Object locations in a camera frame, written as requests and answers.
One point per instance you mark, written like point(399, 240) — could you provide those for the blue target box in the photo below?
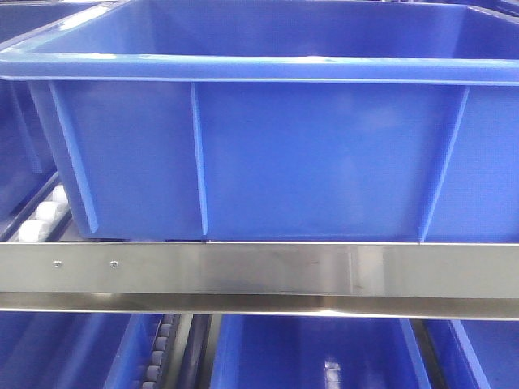
point(281, 120)

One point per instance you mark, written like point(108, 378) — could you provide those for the white rollers under box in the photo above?
point(45, 220)

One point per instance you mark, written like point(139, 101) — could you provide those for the blue bin below centre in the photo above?
point(260, 351)

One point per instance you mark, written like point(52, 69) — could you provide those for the blue bin below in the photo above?
point(260, 351)
point(76, 350)
point(476, 354)

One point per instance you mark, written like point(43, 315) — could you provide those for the steel front cross bar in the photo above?
point(409, 280)

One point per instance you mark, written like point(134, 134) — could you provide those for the grey rollers lower shelf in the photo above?
point(156, 369)

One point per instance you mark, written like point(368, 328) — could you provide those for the blue bin far left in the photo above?
point(16, 138)

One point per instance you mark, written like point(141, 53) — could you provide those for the blue bin below right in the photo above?
point(476, 354)

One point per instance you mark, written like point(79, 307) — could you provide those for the blue bin below left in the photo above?
point(76, 350)

